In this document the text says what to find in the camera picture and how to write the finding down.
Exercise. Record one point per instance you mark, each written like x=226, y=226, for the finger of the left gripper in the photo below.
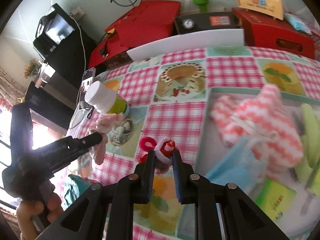
x=82, y=145

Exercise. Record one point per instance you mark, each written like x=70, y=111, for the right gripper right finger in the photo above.
x=192, y=188

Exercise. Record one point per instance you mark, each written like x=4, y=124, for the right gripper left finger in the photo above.
x=136, y=188

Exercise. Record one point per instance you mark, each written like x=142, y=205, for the pink patterned cloth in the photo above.
x=103, y=126

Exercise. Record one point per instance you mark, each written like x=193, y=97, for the red pink hair scrunchie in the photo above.
x=163, y=149

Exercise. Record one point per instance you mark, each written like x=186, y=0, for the blue face mask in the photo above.
x=240, y=166

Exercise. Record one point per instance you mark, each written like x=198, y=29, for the pink white zigzag towel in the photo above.
x=264, y=120

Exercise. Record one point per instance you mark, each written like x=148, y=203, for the light green cloth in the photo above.
x=310, y=142

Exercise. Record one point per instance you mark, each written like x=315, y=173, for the person's left hand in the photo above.
x=27, y=209

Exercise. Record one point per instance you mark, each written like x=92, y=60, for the teal plastic toy case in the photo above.
x=74, y=187

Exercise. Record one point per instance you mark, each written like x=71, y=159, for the white bottle green label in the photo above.
x=105, y=100

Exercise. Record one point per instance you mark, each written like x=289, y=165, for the smartphone with lit screen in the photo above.
x=87, y=80

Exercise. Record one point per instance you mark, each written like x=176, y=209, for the black cabinet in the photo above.
x=57, y=99

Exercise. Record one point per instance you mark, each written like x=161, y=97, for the teal shallow cardboard tray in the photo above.
x=301, y=217

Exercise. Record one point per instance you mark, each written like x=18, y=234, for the checkered cake pattern tablecloth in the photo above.
x=168, y=96

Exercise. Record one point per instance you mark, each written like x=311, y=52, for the black monitor device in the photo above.
x=51, y=30

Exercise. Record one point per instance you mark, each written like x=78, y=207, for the white foam board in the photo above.
x=199, y=39

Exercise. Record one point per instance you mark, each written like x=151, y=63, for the black box with qr code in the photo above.
x=206, y=21

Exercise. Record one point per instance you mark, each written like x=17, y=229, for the green dumbbell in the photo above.
x=202, y=4

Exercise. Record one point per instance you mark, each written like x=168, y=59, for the blue wet wipes pack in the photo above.
x=297, y=23

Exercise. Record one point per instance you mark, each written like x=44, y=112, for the red cardboard box with handle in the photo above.
x=263, y=31

